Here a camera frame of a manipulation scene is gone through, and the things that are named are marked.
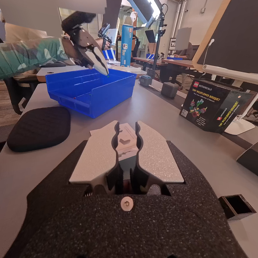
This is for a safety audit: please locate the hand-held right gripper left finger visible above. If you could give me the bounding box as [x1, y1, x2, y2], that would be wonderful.
[69, 121, 123, 190]

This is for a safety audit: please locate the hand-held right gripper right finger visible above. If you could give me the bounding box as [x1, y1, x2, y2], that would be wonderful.
[132, 121, 184, 189]

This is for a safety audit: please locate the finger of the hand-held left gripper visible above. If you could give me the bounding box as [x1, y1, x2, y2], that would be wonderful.
[86, 47, 110, 76]

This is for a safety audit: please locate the white instruction booklet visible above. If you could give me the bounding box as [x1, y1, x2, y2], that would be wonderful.
[90, 123, 140, 180]

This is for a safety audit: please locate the black glossy cardboard box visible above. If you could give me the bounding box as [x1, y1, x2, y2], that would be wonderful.
[180, 80, 257, 133]

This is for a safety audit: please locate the black square frame brick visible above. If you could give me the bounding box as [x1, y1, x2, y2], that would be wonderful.
[219, 194, 257, 220]

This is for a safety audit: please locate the matte black box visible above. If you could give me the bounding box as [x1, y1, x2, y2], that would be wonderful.
[236, 141, 258, 176]

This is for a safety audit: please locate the person's left forearm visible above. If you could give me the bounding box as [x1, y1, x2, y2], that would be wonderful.
[0, 37, 71, 79]

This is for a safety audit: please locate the grey desk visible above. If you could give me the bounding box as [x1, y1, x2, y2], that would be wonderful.
[0, 75, 258, 258]

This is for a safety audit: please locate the person's left hand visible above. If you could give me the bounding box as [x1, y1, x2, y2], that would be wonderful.
[61, 37, 87, 67]

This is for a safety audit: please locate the small blue plastic bin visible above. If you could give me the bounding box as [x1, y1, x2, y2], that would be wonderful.
[103, 49, 118, 61]

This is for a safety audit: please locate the blue printed carton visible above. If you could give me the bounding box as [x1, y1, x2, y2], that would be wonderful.
[120, 24, 134, 68]

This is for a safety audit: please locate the dark charger block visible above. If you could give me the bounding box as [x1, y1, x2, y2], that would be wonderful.
[139, 75, 153, 87]

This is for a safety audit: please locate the black light stand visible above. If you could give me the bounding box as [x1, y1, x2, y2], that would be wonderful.
[146, 3, 168, 79]

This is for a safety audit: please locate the black mesh cushion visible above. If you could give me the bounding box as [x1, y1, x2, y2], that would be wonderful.
[7, 106, 71, 153]

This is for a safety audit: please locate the bright studio light panel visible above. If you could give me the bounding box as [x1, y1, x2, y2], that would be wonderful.
[132, 0, 162, 22]

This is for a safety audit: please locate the black office chair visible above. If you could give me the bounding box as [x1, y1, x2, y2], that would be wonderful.
[4, 75, 41, 116]

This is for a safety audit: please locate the black board on white stand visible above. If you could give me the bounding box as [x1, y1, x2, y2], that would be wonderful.
[193, 0, 258, 135]

